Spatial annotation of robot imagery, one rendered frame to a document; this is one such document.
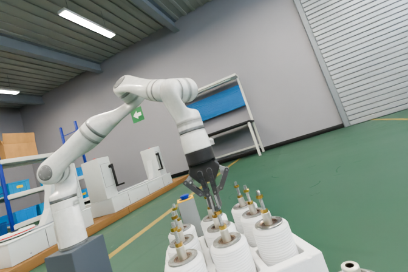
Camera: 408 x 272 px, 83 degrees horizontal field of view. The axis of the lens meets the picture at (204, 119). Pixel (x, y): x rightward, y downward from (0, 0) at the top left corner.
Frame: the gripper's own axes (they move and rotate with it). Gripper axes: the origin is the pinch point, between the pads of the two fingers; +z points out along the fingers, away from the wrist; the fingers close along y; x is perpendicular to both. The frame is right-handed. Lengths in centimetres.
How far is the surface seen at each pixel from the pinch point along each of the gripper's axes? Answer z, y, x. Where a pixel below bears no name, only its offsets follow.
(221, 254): 10.9, -1.8, -4.5
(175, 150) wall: -28, -121, 557
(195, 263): 10.6, -8.0, -5.7
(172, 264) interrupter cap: 9.7, -13.6, -4.7
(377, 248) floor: 35, 44, 23
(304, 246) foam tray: 17.1, 18.1, 0.8
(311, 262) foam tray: 18.4, 17.5, -4.2
